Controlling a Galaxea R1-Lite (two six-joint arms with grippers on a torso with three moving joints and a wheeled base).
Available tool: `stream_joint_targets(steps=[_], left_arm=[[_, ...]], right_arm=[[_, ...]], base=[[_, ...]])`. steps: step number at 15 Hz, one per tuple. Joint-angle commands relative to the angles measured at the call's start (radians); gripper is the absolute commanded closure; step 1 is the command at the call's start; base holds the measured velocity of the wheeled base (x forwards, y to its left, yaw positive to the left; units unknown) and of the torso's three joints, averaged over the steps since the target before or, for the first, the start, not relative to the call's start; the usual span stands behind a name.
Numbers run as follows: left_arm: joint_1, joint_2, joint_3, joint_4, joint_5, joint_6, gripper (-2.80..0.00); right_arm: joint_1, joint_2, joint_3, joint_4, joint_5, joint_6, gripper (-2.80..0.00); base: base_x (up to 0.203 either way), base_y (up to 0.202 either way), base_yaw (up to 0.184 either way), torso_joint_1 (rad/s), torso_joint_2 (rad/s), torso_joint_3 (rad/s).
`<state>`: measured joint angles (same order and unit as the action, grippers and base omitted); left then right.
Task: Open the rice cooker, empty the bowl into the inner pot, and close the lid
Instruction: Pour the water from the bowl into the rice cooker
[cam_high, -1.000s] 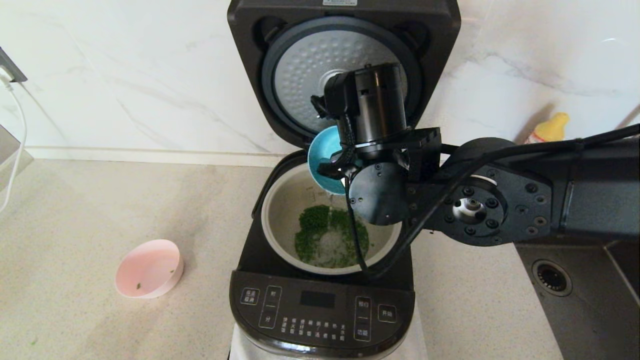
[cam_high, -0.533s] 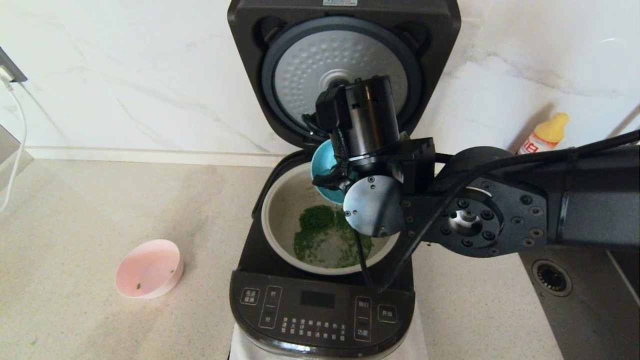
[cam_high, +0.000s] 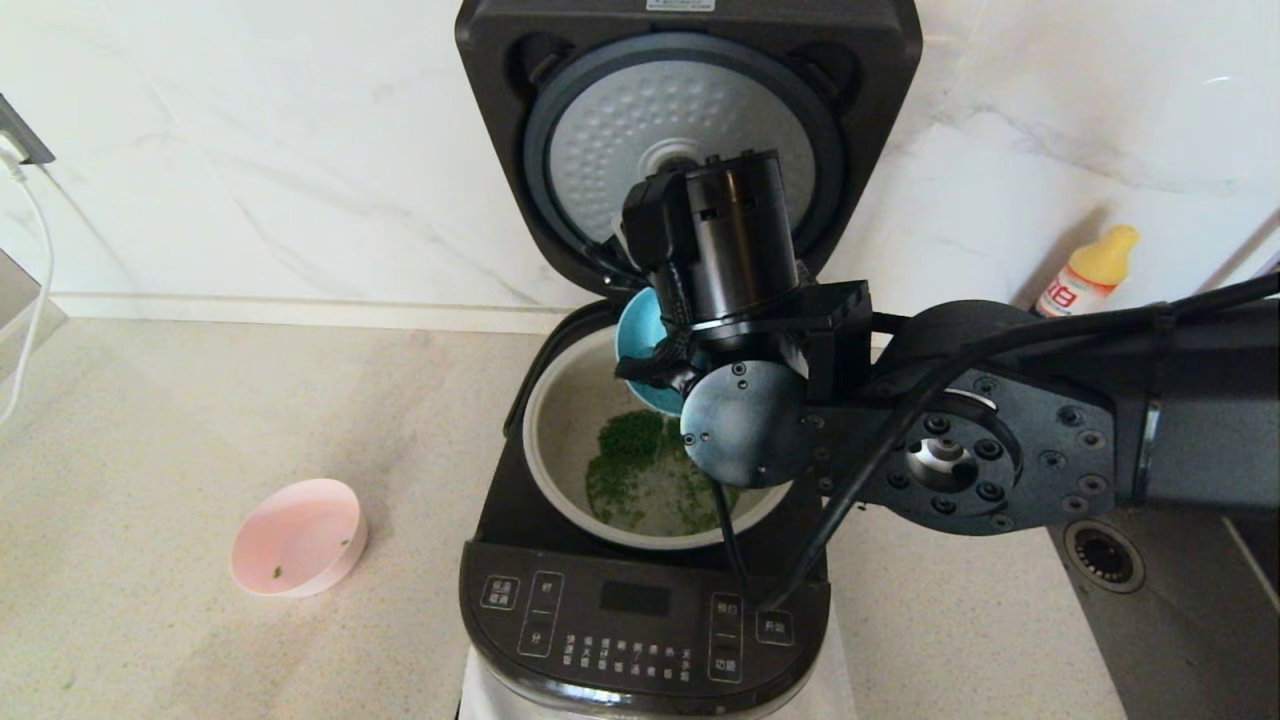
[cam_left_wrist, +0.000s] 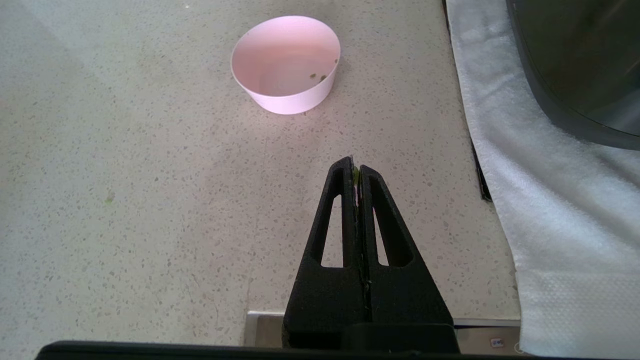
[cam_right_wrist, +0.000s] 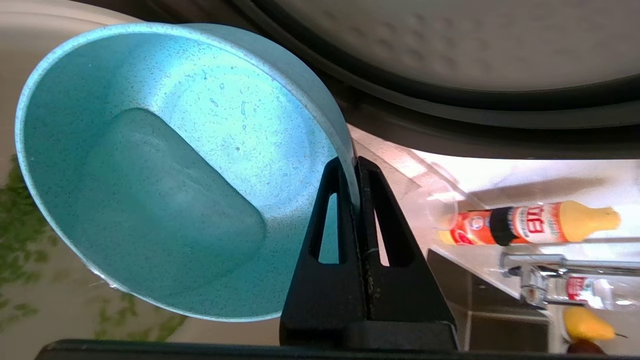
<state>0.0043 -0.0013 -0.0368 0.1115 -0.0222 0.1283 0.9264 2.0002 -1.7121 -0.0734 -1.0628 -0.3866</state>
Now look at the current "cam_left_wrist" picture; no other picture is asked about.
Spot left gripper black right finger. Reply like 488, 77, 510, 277
358, 165, 460, 351

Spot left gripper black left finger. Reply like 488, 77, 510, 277
282, 156, 372, 349

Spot green pellets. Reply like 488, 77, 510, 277
309, 60, 340, 83

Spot pink bowl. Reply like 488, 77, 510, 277
230, 15, 342, 116

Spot white foam cloth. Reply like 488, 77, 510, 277
445, 0, 640, 359

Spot black rice cooker body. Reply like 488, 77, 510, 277
505, 0, 640, 151

